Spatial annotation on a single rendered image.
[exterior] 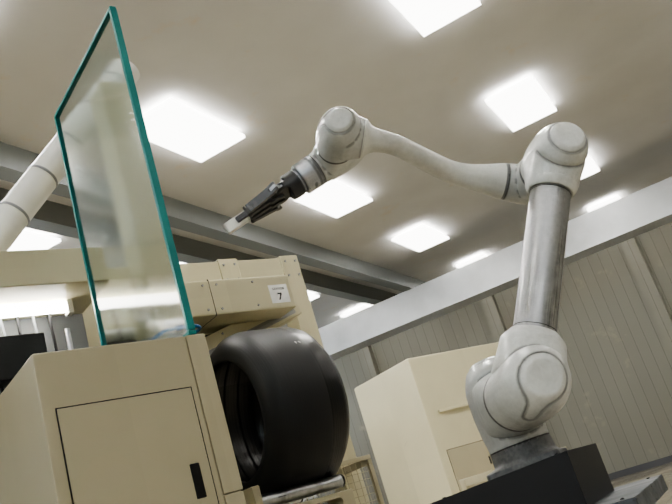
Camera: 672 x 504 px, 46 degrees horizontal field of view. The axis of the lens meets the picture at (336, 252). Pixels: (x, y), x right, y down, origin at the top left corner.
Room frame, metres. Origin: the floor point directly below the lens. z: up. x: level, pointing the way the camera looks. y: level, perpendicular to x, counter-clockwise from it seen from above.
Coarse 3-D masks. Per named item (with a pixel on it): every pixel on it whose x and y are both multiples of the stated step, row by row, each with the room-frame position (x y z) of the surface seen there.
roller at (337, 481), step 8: (320, 480) 2.71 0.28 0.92; (328, 480) 2.72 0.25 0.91; (336, 480) 2.74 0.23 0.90; (344, 480) 2.76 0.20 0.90; (288, 488) 2.63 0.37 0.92; (296, 488) 2.64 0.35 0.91; (304, 488) 2.66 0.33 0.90; (312, 488) 2.68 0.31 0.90; (320, 488) 2.70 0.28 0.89; (328, 488) 2.72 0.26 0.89; (336, 488) 2.76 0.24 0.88; (264, 496) 2.57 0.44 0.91; (272, 496) 2.58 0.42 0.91; (280, 496) 2.60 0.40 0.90; (288, 496) 2.62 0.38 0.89; (296, 496) 2.64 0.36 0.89; (304, 496) 2.67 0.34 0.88
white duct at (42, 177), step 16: (48, 144) 2.67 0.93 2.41; (48, 160) 2.63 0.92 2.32; (32, 176) 2.59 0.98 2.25; (48, 176) 2.62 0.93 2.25; (16, 192) 2.55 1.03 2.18; (32, 192) 2.57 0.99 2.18; (48, 192) 2.64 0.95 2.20; (0, 208) 2.51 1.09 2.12; (16, 208) 2.53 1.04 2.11; (32, 208) 2.58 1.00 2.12; (0, 224) 2.49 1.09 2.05; (16, 224) 2.54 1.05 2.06; (0, 240) 2.49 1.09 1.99
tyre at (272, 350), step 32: (224, 352) 2.67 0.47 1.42; (256, 352) 2.57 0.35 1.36; (288, 352) 2.59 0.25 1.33; (320, 352) 2.66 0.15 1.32; (224, 384) 2.96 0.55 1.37; (256, 384) 2.55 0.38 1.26; (288, 384) 2.53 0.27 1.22; (320, 384) 2.60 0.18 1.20; (256, 416) 3.09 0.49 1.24; (288, 416) 2.53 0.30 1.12; (320, 416) 2.60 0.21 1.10; (256, 448) 3.07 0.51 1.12; (288, 448) 2.56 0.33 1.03; (320, 448) 2.63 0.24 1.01; (256, 480) 2.67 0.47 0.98; (288, 480) 2.63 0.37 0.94
